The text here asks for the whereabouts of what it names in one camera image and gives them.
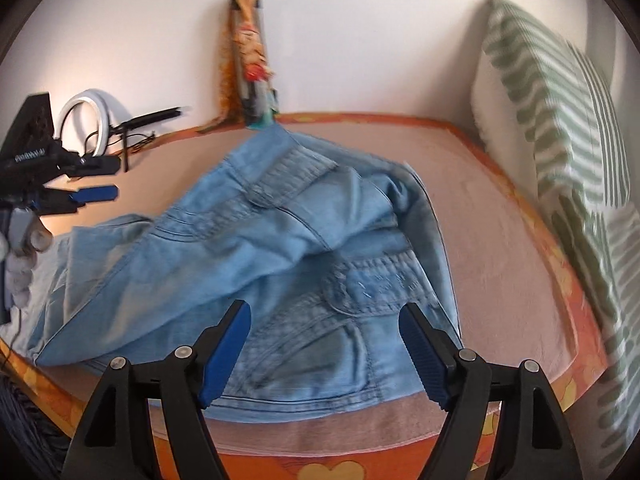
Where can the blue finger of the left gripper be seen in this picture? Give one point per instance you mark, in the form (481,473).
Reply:
(95,193)
(92,166)

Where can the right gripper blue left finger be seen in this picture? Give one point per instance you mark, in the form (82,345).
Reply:
(114,438)

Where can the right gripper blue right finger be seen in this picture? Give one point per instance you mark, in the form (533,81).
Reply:
(533,440)

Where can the orange floral scarf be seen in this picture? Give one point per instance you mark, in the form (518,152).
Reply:
(229,107)

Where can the green striped white pillow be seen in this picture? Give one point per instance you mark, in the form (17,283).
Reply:
(547,119)

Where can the orange floral bed sheet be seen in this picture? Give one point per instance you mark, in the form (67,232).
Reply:
(540,259)

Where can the left hand grey glove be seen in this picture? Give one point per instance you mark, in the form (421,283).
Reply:
(23,239)

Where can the folded silver tripod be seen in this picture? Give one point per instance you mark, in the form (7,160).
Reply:
(252,70)

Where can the white ring light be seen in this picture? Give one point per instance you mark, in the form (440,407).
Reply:
(85,122)

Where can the light blue denim pants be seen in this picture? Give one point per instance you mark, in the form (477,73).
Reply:
(325,244)

